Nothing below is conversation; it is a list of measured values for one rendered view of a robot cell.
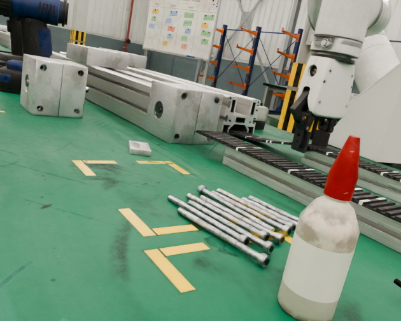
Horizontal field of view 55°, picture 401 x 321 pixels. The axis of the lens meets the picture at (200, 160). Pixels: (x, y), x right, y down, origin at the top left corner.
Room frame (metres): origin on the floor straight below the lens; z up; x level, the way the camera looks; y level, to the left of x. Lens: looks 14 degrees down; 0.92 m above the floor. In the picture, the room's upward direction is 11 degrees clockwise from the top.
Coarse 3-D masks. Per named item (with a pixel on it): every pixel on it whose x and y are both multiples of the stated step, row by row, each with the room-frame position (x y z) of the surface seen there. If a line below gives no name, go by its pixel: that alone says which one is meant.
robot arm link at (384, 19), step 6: (384, 0) 0.73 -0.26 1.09; (384, 6) 0.72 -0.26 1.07; (390, 6) 0.75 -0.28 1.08; (384, 12) 0.72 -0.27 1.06; (390, 12) 0.74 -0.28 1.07; (378, 18) 0.72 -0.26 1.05; (384, 18) 0.73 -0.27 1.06; (378, 24) 0.73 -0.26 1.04; (384, 24) 0.74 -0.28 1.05; (372, 30) 0.74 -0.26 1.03; (378, 30) 0.74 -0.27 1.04
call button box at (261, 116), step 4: (256, 108) 1.00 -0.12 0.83; (260, 108) 1.01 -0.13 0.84; (264, 108) 1.02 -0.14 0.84; (260, 112) 1.01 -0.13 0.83; (264, 112) 1.02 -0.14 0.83; (260, 116) 1.01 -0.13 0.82; (264, 116) 1.02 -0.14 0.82; (256, 120) 1.00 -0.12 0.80; (260, 120) 1.01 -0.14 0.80; (264, 120) 1.02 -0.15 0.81; (256, 124) 1.00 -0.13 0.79; (260, 124) 1.01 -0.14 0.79; (264, 124) 1.02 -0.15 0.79; (256, 128) 1.01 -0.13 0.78; (260, 128) 1.02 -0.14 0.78
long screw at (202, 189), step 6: (204, 186) 0.41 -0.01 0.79; (204, 192) 0.40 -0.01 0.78; (210, 192) 0.40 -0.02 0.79; (216, 198) 0.39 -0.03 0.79; (222, 204) 0.38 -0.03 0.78; (228, 204) 0.38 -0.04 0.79; (234, 210) 0.37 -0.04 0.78; (240, 210) 0.37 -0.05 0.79; (246, 216) 0.36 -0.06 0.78; (252, 216) 0.36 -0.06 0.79; (258, 222) 0.35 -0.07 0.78; (264, 222) 0.35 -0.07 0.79; (270, 228) 0.34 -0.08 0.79
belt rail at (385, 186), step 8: (312, 152) 0.67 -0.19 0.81; (304, 160) 0.68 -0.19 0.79; (312, 160) 0.67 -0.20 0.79; (320, 160) 0.67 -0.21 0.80; (328, 160) 0.65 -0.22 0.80; (320, 168) 0.65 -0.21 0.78; (328, 168) 0.64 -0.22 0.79; (360, 168) 0.60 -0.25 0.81; (360, 176) 0.60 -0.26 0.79; (368, 176) 0.59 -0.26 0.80; (376, 176) 0.58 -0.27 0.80; (384, 176) 0.57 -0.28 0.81; (360, 184) 0.59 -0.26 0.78; (368, 184) 0.58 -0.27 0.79; (376, 184) 0.58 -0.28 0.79; (384, 184) 0.57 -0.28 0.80; (392, 184) 0.56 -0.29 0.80; (400, 184) 0.55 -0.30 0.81; (376, 192) 0.57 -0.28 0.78; (384, 192) 0.56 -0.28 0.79; (392, 192) 0.55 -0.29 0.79; (400, 192) 0.55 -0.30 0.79; (400, 200) 0.54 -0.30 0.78
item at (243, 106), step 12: (132, 72) 1.18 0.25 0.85; (144, 72) 1.12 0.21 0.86; (156, 72) 1.24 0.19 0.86; (192, 84) 1.06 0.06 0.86; (228, 96) 0.83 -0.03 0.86; (240, 96) 0.91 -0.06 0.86; (228, 108) 0.83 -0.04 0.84; (240, 108) 0.90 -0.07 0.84; (252, 108) 0.88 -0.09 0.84; (228, 120) 0.83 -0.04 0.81; (240, 120) 0.88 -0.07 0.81; (252, 120) 0.88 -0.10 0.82; (228, 132) 0.84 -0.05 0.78; (252, 132) 0.89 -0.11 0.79
